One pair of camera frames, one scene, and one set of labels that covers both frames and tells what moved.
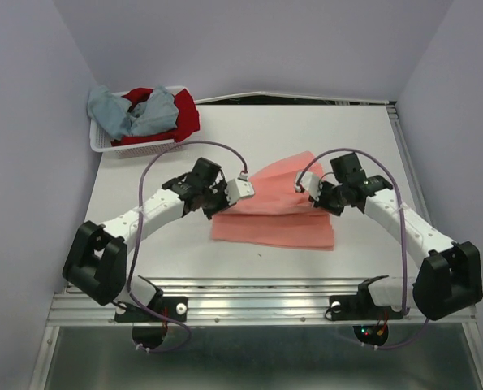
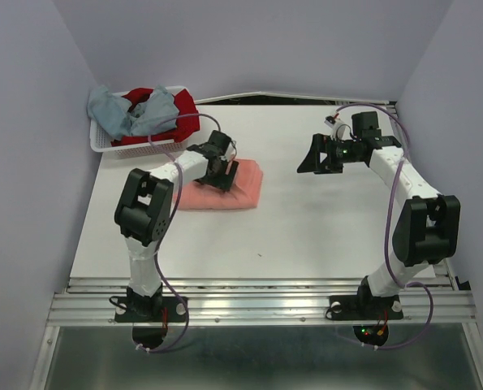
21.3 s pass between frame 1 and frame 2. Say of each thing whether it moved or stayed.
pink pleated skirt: moved
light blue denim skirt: stayed
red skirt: stayed
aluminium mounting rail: stayed
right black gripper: moved
